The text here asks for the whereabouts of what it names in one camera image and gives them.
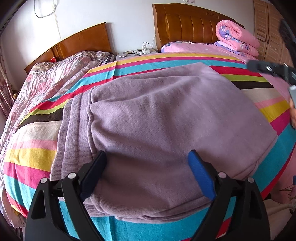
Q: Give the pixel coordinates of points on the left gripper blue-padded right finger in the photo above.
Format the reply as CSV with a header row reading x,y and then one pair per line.
x,y
249,220

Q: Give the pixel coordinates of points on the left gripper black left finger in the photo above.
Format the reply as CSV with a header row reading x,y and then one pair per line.
x,y
45,220

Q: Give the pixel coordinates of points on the lilac sweatpants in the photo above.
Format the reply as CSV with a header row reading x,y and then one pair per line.
x,y
147,124

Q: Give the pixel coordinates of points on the person's right hand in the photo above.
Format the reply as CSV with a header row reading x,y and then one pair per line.
x,y
292,113

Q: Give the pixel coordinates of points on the beige wooden wardrobe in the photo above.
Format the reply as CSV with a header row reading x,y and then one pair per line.
x,y
266,24

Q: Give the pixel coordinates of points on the pink bed sheet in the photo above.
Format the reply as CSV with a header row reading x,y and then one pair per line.
x,y
208,48

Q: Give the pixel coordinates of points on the rainbow striped blanket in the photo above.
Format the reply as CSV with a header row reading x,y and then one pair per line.
x,y
110,227

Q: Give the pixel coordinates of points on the folded pink floral quilt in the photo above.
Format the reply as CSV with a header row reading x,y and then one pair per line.
x,y
236,39

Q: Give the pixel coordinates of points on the large wooden headboard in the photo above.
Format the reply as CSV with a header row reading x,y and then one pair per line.
x,y
183,22

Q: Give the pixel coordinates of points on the pink patterned curtain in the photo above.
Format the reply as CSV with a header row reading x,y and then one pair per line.
x,y
7,100

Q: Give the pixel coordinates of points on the white power strip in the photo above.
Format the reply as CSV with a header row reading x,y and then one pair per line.
x,y
145,49

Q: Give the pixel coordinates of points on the floral pink grey quilt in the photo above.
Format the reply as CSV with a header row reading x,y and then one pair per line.
x,y
29,139

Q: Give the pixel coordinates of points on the eyeglasses on nightstand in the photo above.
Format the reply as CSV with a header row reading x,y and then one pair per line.
x,y
136,53

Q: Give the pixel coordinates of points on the nightstand with floral cloth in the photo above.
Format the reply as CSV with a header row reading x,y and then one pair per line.
x,y
124,55

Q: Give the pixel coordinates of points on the small wooden headboard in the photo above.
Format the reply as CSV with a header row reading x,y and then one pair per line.
x,y
94,38

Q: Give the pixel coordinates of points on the white wall socket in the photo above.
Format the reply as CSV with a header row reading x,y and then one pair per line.
x,y
189,1

